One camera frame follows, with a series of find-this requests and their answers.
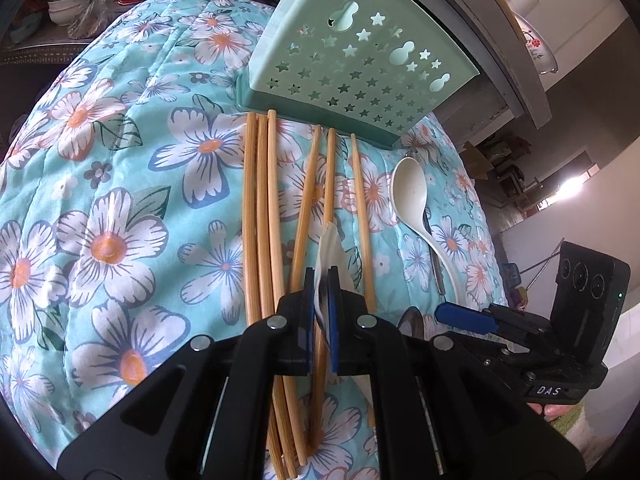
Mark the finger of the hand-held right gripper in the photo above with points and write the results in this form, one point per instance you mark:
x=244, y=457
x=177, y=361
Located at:
x=500, y=352
x=462, y=317

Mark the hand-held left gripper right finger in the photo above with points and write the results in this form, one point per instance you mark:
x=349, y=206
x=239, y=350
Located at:
x=334, y=325

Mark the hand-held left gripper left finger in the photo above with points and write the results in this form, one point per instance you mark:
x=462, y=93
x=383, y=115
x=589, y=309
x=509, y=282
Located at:
x=309, y=320

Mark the metal spoon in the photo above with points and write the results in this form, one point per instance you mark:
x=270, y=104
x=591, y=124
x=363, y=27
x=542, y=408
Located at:
x=436, y=265
x=412, y=322

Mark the white plastic spoon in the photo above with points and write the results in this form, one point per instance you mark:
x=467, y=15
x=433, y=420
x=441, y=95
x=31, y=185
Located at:
x=410, y=185
x=331, y=250

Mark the wooden chopstick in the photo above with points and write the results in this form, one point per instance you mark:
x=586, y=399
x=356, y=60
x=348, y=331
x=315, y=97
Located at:
x=361, y=210
x=307, y=200
x=248, y=210
x=276, y=200
x=263, y=210
x=327, y=185

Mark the green star-cut utensil holder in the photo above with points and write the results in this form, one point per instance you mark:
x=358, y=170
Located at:
x=350, y=60

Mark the person's right hand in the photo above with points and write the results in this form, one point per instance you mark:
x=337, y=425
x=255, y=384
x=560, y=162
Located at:
x=552, y=410

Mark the cardboard box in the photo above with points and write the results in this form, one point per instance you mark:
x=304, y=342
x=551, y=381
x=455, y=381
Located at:
x=480, y=160

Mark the floral turquoise blanket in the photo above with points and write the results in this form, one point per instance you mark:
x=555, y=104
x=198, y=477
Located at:
x=125, y=210

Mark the white floral enamel bowl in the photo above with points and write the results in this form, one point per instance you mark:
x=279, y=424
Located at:
x=535, y=45

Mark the grey concrete kitchen counter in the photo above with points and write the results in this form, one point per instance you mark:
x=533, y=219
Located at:
x=475, y=35

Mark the clear plastic bag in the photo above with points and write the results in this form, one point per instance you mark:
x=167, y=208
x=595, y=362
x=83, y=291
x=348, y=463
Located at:
x=87, y=12

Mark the metal shelf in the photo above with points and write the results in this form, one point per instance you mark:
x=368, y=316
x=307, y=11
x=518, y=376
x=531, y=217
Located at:
x=40, y=50

